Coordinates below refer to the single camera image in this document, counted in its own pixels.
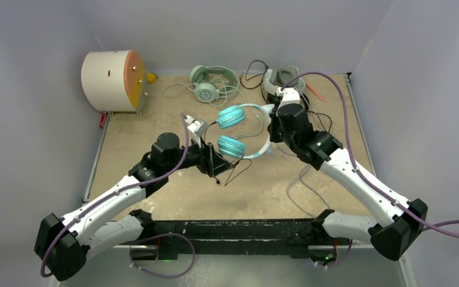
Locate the white cylinder drum orange lid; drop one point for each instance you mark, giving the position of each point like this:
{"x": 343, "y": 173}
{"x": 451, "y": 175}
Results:
{"x": 114, "y": 81}

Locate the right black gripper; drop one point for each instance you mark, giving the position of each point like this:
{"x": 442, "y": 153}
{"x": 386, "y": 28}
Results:
{"x": 274, "y": 137}

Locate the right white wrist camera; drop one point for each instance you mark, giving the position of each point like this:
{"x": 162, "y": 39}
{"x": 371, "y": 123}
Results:
{"x": 288, "y": 96}

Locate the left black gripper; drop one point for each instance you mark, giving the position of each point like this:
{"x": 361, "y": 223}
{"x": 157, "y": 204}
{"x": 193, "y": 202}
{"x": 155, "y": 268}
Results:
{"x": 210, "y": 161}

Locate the red clamp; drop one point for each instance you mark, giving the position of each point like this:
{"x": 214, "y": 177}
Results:
{"x": 102, "y": 122}

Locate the mint green headphones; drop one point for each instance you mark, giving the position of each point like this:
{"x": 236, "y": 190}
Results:
{"x": 209, "y": 84}

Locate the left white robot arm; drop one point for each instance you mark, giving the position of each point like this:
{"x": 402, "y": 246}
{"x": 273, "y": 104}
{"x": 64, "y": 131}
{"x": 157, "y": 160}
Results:
{"x": 65, "y": 243}

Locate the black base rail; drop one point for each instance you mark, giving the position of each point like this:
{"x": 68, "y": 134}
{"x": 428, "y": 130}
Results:
{"x": 298, "y": 238}

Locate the orange pencil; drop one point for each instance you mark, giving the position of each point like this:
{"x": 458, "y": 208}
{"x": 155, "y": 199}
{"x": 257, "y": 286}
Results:
{"x": 315, "y": 92}

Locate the black headphones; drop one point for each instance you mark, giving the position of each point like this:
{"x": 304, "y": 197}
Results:
{"x": 325, "y": 121}

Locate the yellow small object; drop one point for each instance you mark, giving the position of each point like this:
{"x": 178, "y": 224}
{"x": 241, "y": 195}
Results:
{"x": 151, "y": 77}

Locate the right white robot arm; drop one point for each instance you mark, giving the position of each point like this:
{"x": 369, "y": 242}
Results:
{"x": 393, "y": 224}

